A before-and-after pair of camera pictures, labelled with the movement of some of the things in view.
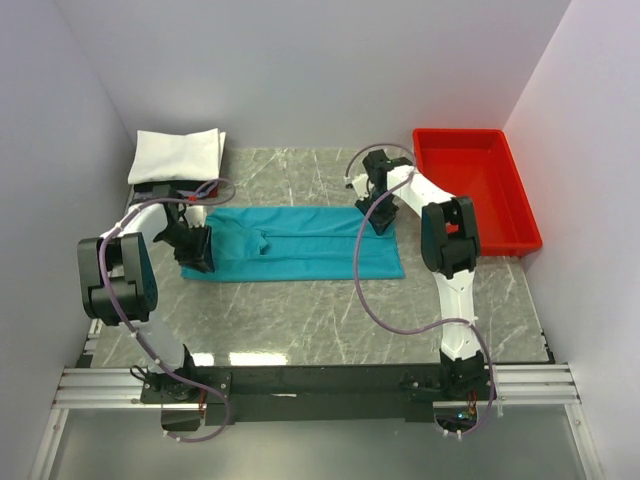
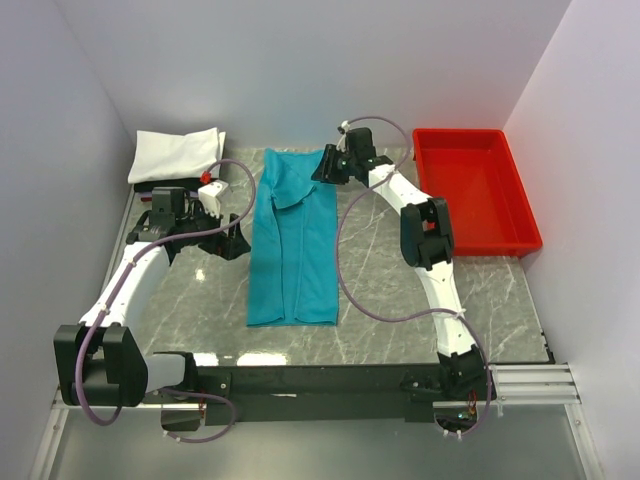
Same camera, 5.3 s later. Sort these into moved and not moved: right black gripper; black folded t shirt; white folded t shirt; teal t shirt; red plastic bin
Moved: teal t shirt; right black gripper
Not moved: red plastic bin; white folded t shirt; black folded t shirt
